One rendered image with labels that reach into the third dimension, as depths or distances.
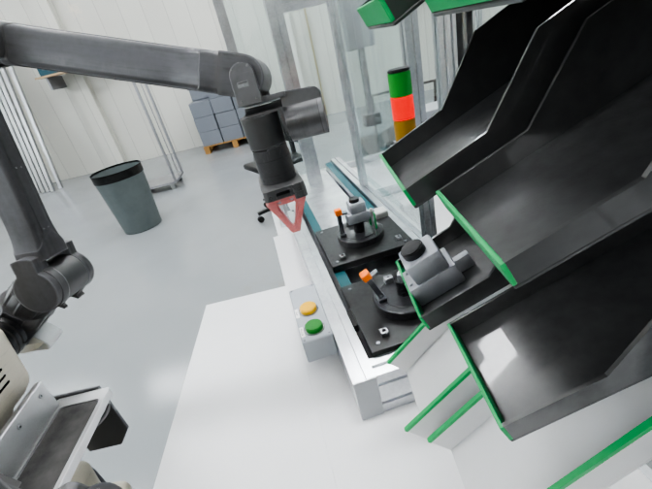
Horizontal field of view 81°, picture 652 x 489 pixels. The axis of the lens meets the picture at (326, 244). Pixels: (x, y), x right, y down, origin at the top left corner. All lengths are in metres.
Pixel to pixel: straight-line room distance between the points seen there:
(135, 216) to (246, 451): 4.16
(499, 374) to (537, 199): 0.18
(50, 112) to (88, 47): 9.14
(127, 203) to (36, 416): 4.03
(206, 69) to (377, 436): 0.67
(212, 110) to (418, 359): 7.29
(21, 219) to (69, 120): 8.92
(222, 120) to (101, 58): 7.11
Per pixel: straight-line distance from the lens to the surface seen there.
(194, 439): 0.92
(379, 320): 0.83
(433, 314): 0.47
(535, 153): 0.39
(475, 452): 0.59
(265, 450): 0.84
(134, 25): 8.98
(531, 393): 0.40
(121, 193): 4.74
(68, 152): 9.91
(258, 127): 0.59
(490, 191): 0.37
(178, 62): 0.63
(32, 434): 0.85
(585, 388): 0.37
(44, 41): 0.72
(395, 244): 1.08
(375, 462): 0.77
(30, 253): 0.81
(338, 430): 0.81
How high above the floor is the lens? 1.51
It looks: 28 degrees down
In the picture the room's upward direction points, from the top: 14 degrees counter-clockwise
